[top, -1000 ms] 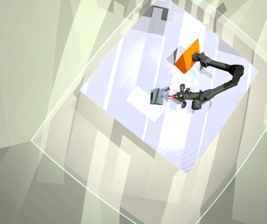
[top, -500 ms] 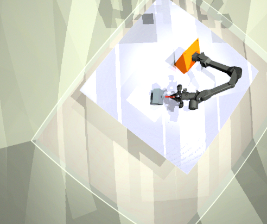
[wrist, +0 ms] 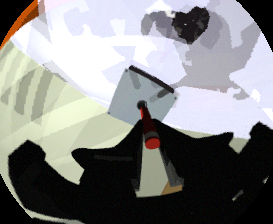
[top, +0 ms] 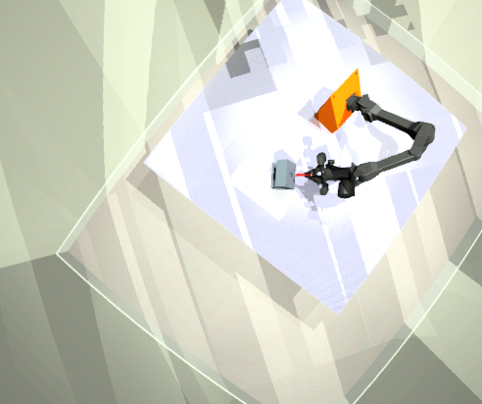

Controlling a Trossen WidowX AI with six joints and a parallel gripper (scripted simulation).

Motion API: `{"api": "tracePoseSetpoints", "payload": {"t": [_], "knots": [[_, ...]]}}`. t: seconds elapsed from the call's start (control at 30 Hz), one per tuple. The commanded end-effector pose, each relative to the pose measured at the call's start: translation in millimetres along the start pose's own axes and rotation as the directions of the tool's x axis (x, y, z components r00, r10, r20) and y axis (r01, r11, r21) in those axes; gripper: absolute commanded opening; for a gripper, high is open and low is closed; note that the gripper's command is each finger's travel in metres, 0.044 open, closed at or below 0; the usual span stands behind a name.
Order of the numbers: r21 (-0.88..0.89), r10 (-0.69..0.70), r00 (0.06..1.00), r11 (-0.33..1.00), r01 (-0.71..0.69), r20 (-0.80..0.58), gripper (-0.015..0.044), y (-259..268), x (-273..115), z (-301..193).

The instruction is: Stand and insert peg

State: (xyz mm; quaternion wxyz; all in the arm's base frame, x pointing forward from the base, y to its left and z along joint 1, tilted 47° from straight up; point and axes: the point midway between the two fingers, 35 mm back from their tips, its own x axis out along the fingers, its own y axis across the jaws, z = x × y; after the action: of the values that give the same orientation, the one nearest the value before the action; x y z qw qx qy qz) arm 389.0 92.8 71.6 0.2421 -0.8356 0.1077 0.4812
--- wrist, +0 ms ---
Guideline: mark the red cylindrical peg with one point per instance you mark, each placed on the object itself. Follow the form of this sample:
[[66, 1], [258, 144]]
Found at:
[[151, 137]]

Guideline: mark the grey sloped panel with hole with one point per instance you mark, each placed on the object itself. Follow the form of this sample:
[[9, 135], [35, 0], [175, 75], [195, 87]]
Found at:
[[135, 91]]

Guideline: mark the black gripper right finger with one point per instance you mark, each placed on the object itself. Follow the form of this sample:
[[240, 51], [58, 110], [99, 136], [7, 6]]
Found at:
[[181, 152]]

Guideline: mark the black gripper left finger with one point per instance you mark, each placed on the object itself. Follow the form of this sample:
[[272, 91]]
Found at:
[[125, 157]]

